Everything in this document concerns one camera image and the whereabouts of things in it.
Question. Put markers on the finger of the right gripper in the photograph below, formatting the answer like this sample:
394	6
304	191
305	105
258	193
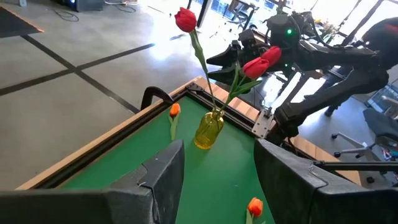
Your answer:
224	76
228	56

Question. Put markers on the green table mat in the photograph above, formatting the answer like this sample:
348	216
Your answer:
217	174

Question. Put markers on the orange tulip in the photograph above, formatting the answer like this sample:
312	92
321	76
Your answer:
174	110
255	207

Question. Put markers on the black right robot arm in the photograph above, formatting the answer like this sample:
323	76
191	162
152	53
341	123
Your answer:
335	56

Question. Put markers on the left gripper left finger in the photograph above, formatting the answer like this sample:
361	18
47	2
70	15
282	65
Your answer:
158	186

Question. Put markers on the red tulip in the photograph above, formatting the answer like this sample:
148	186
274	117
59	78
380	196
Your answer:
273	55
185	20
255	68

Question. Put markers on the black orange-edged floor mat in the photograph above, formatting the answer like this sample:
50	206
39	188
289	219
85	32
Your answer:
15	21

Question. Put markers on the grey office chair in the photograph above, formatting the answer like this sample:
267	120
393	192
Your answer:
379	124

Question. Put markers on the silver metal bracket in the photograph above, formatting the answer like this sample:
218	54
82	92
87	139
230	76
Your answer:
262	124

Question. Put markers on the yellow glass vase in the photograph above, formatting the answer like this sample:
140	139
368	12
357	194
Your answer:
207	133

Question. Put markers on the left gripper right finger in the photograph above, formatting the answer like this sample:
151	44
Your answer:
286	186

